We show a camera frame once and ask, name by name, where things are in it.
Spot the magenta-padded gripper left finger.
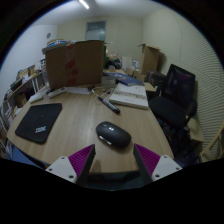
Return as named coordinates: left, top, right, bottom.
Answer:
left=45, top=143, right=97, bottom=187

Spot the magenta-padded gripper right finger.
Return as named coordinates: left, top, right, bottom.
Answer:
left=132, top=143, right=184, bottom=185

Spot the black computer mouse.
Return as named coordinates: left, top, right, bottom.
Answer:
left=95, top=120, right=133, bottom=150

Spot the black mouse pad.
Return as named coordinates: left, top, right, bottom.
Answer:
left=14, top=102, right=64, bottom=145

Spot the light wooden chair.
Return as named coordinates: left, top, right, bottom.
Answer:
left=198, top=121, right=224, bottom=164

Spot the black office chair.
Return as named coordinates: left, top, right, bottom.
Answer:
left=147, top=63, right=199, bottom=158

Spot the white power strip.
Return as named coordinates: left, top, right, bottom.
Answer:
left=47, top=86, right=68, bottom=99

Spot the black marker pen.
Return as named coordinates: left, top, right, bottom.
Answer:
left=97, top=95, right=122, bottom=115

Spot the white paper sheet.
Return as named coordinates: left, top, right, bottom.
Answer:
left=65, top=85, right=93, bottom=96

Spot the white book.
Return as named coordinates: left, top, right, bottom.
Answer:
left=108, top=82, right=150, bottom=111

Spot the white shelf unit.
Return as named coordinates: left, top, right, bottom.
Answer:
left=0, top=59, right=48, bottom=148

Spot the blue book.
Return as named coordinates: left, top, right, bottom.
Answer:
left=116, top=75, right=145, bottom=87

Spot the clear plastic container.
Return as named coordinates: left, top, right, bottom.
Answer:
left=100, top=74, right=118, bottom=89

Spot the large brown cardboard box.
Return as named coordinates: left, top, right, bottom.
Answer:
left=44, top=39, right=105, bottom=91

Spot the open brown cardboard box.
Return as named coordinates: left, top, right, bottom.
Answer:
left=137, top=43, right=161, bottom=76

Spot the frosted window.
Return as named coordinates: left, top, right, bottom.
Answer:
left=84, top=20, right=107, bottom=42

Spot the ceiling tube light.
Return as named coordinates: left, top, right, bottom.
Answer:
left=78, top=0, right=91, bottom=11

